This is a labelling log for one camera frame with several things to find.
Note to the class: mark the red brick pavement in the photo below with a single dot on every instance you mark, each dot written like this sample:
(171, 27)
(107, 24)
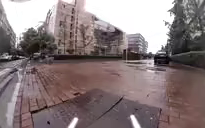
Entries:
(130, 80)

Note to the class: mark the dark parked car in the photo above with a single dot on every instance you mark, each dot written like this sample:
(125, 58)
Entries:
(161, 57)

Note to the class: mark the dark metal ground plate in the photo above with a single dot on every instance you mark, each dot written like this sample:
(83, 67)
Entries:
(96, 111)

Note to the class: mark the grey office building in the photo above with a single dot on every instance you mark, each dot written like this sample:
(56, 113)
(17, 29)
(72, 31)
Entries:
(136, 42)

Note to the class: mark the group of green trees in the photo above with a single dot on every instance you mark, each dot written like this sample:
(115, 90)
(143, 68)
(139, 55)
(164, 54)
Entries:
(36, 41)

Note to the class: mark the tall trees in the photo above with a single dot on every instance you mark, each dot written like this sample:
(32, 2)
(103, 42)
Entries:
(190, 23)

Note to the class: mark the white painted road line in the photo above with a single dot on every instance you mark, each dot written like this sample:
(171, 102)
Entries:
(13, 103)

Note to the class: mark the parked vehicles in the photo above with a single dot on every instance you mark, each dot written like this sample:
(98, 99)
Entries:
(10, 57)

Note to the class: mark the green trimmed hedge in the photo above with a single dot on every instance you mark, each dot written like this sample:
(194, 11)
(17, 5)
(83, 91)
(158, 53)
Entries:
(193, 59)

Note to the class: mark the robot's own part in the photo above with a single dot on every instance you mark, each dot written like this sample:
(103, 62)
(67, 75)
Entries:
(135, 121)
(73, 122)

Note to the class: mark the tall beige building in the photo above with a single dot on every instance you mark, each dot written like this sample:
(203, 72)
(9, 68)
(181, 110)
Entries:
(75, 30)

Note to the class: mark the grey asphalt road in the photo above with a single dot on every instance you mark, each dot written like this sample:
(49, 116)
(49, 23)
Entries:
(0, 86)

